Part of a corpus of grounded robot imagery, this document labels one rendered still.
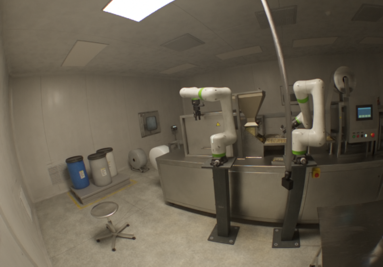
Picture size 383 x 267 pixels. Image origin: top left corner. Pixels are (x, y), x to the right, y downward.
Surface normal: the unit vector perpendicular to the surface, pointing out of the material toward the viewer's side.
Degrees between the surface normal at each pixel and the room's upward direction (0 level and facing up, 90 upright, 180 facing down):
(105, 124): 90
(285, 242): 0
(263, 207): 90
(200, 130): 90
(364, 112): 90
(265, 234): 0
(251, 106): 114
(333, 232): 0
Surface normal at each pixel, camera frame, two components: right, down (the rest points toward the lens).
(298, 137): -0.80, 0.13
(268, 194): -0.54, 0.14
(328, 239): -0.13, -0.99
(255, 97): -0.43, 0.54
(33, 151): 0.84, -0.05
